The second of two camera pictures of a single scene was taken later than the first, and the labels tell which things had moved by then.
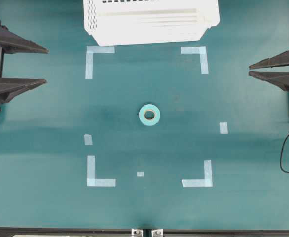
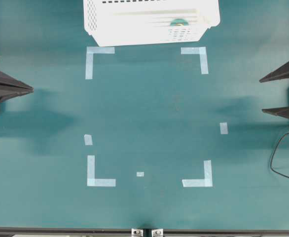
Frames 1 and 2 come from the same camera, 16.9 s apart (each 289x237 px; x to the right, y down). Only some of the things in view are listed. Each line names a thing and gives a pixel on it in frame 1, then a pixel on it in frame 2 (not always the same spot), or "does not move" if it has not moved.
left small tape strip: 88,139 does not move
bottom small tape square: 140,174 does not move
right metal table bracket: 157,233 does not move
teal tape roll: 153,121 -> 179,22
